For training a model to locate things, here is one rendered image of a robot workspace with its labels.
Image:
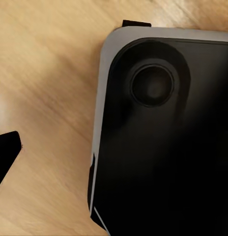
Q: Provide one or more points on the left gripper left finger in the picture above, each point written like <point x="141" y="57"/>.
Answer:
<point x="10" y="146"/>

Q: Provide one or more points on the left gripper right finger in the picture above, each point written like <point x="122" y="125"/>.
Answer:
<point x="222" y="145"/>

